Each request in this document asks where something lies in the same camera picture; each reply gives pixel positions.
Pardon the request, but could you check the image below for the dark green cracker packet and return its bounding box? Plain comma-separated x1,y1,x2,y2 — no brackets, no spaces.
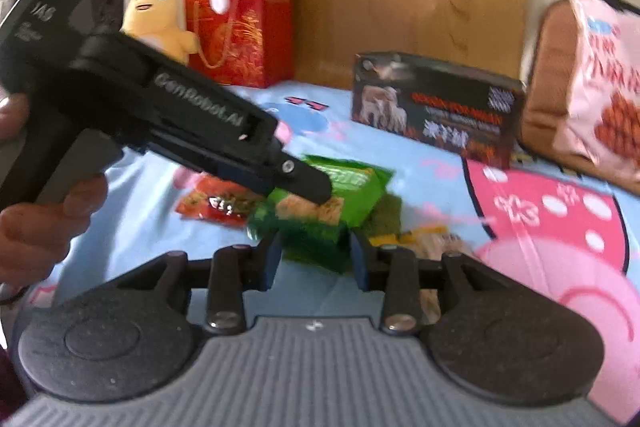
247,155,395,274

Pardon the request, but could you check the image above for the orange red snack packet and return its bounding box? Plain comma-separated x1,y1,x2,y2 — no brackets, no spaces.
175,174,265,228

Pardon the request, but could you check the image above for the black sheep print box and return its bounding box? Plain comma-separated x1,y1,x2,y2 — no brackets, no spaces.
352,52,525,168

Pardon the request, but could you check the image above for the bright green candy bag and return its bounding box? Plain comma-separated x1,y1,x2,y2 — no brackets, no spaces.
361,193,402,237

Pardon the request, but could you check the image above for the magenta sleeve forearm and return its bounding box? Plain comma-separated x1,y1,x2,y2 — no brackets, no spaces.
0,348,26,421

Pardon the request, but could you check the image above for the person's left hand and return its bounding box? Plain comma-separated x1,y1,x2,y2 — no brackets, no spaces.
0,92,111,287

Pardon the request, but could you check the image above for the yellow plush duck toy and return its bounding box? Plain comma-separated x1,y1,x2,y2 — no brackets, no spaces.
122,0,198,65

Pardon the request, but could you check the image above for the red gift bag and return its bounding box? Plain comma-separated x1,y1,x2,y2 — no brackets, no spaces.
183,0,294,89

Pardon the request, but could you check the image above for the cartoon pig bed sheet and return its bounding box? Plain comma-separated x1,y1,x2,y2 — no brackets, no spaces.
16,82,639,422

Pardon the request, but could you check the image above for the brown seat cushion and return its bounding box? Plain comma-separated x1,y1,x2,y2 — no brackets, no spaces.
518,0,639,195

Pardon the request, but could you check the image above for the pink fried twist snack bag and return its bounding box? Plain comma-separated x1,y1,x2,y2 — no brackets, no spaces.
553,0,639,182

